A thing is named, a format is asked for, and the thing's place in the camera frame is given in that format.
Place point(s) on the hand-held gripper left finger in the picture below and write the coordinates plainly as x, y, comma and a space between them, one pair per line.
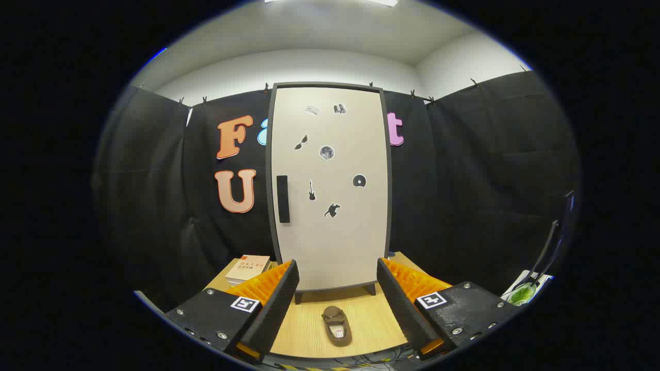
273, 314

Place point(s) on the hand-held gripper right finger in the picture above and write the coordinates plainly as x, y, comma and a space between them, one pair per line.
405, 309

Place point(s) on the brown fuzzy shoe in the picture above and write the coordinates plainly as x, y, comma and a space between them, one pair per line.
337, 335

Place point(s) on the dark grey shoe cabinet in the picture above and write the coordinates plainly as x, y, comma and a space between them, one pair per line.
390, 206

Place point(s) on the beige cover book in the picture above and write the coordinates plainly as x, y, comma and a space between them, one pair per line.
247, 268

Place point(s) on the green round dish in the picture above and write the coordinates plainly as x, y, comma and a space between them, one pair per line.
522, 294

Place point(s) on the black backdrop cloth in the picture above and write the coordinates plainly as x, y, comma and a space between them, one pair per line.
464, 180

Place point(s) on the white desk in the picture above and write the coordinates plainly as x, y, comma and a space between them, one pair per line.
544, 281

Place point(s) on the black computer monitor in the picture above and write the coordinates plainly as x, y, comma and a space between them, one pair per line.
570, 206

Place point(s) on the row of black cloth clips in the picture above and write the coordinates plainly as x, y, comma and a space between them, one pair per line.
412, 94

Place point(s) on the ceiling light panel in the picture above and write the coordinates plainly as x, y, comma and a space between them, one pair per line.
384, 2

